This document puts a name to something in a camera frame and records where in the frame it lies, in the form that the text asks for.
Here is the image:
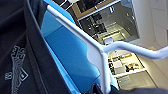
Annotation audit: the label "blue sofa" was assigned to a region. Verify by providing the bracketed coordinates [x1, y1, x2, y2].
[39, 0, 119, 94]

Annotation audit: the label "white kitchen counter cabinets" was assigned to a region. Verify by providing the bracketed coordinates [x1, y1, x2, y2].
[108, 52, 148, 88]

